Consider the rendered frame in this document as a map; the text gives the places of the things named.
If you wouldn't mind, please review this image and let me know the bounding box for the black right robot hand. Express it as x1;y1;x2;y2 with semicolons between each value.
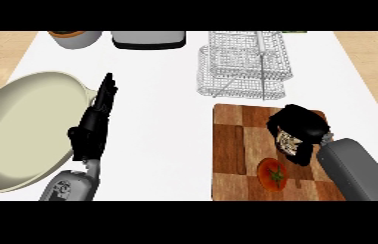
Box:
266;103;332;167

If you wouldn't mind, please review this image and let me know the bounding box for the brown wooden cutting board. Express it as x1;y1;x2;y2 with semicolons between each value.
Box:
211;103;348;202

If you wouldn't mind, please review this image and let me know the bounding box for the red tomato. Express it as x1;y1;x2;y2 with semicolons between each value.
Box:
255;157;289;193

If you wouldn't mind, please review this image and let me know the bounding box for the grey and black appliance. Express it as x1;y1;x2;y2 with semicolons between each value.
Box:
109;30;187;51

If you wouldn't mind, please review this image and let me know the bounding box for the grey pot with orange rim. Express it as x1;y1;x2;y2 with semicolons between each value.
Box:
47;30;103;50

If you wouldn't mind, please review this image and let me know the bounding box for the cream oval pan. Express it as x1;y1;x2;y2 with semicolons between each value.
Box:
0;71;99;194

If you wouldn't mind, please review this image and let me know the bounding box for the white wire tiered basket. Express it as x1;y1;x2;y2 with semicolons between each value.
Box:
195;30;295;102

